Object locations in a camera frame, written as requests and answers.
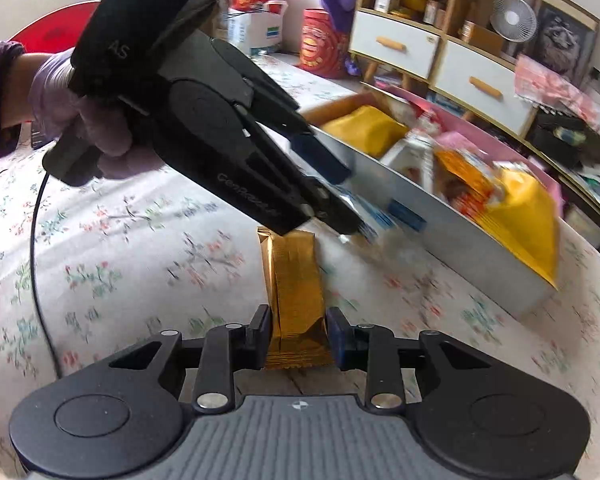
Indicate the gloved left hand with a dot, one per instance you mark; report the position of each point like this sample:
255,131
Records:
57,109

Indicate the floral tablecloth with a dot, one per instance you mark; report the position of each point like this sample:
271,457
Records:
85,272

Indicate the large yellow snack bag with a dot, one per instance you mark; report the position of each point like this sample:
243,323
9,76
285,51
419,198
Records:
368,130

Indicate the white desk fan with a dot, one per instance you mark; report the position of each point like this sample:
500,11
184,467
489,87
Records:
515,22

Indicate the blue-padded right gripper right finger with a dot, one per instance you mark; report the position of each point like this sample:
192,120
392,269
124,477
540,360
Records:
371,349

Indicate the wooden cabinet with drawers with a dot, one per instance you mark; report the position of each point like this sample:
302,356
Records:
475,79

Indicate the pink and white cardboard box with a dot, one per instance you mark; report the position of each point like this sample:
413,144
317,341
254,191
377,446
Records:
449,236

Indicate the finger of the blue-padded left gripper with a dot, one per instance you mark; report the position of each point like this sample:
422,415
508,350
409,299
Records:
310,149

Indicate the yellow pillow snack bag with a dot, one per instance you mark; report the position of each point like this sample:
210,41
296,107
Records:
524,221

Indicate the golden brown snack packet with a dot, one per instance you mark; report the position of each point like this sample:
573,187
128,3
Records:
295,294

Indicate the orange foil snack packet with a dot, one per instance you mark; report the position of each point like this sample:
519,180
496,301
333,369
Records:
466,181

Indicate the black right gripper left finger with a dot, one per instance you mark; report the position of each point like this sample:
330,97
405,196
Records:
228,349

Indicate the pink patterned cloth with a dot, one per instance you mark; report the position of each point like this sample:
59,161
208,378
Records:
537,84

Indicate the white shopping bag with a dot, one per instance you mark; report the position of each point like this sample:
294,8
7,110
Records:
259,30

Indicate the framed cat picture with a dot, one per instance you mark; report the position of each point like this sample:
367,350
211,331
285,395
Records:
565,39

